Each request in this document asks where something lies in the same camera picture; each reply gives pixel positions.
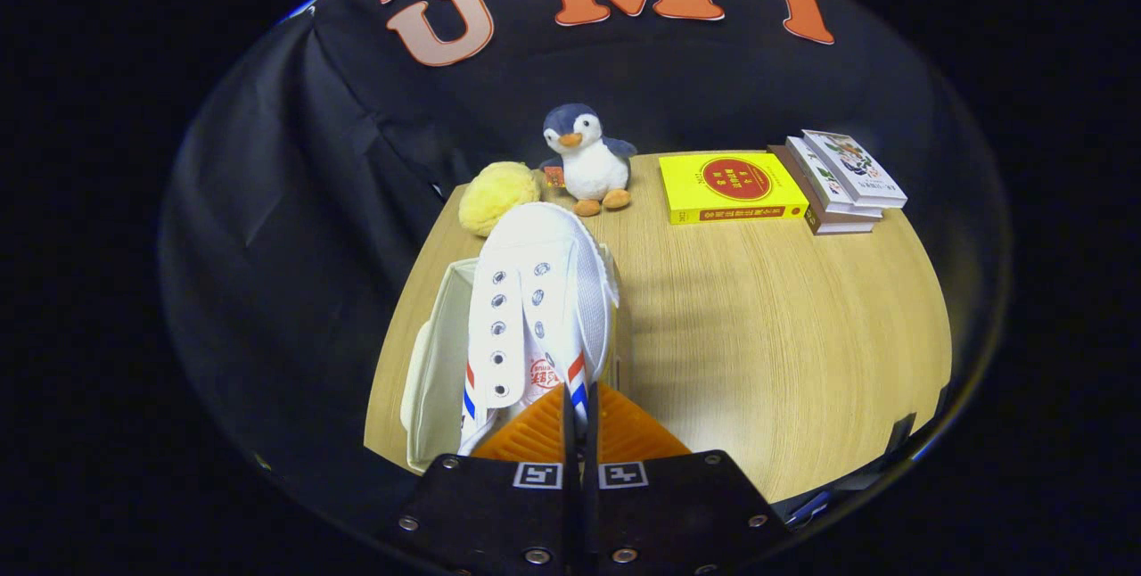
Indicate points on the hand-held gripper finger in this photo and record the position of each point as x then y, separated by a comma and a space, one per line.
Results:
570, 442
591, 442

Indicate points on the yellow book with red circle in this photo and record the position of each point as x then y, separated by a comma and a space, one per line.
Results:
713, 197

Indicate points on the grey white penguin plush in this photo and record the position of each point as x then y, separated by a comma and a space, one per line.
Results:
588, 166

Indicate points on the brown cover book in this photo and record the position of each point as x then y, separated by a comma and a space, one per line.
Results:
838, 226

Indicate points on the white canvas shoe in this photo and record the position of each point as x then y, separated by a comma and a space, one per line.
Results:
544, 255

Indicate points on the yellow round plush toy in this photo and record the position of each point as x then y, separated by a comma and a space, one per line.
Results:
495, 193

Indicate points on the beige storage box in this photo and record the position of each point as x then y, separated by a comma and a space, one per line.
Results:
437, 362

